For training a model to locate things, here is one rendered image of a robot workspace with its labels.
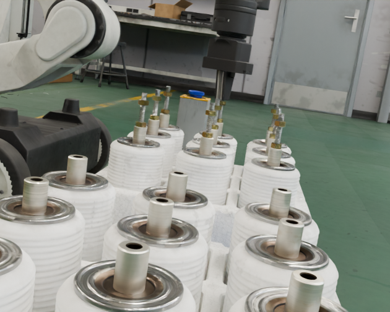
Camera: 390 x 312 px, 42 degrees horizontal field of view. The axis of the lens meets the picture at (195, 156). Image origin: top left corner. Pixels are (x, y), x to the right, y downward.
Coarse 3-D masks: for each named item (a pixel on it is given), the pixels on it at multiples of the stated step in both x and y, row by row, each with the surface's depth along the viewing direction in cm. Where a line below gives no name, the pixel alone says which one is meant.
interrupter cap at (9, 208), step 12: (0, 204) 47; (12, 204) 47; (48, 204) 49; (60, 204) 49; (0, 216) 44; (12, 216) 44; (24, 216) 45; (36, 216) 45; (48, 216) 45; (60, 216) 46; (72, 216) 47
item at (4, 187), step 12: (0, 144) 100; (0, 156) 99; (12, 156) 100; (0, 168) 99; (12, 168) 99; (24, 168) 102; (0, 180) 101; (12, 180) 99; (0, 192) 101; (12, 192) 100
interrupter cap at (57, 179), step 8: (48, 176) 58; (56, 176) 59; (64, 176) 60; (88, 176) 61; (96, 176) 61; (56, 184) 55; (64, 184) 56; (72, 184) 56; (80, 184) 58; (88, 184) 58; (96, 184) 58; (104, 184) 58
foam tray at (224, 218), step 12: (240, 168) 115; (240, 180) 104; (120, 192) 83; (132, 192) 84; (228, 192) 93; (300, 192) 101; (120, 204) 83; (228, 204) 85; (300, 204) 91; (120, 216) 83; (216, 216) 81; (228, 216) 81; (216, 228) 82; (228, 228) 81; (216, 240) 82; (228, 240) 82
